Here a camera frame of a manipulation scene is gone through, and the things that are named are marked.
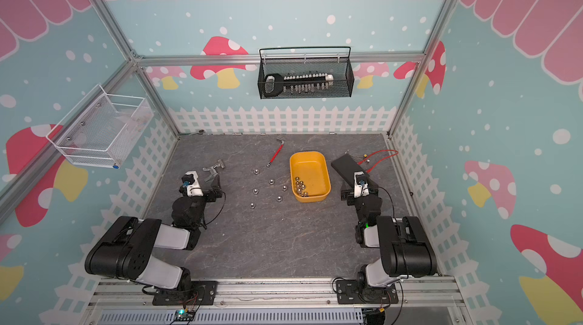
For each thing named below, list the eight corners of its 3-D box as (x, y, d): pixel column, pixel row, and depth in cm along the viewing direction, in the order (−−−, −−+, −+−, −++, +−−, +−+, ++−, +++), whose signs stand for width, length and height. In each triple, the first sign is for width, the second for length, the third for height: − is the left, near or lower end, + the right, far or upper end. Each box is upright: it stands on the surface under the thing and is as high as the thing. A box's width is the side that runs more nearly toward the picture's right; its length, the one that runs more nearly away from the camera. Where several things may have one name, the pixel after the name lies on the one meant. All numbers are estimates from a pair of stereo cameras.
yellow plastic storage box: (289, 202, 98) (288, 195, 93) (290, 159, 113) (289, 151, 108) (330, 202, 98) (332, 195, 93) (326, 159, 112) (327, 151, 108)
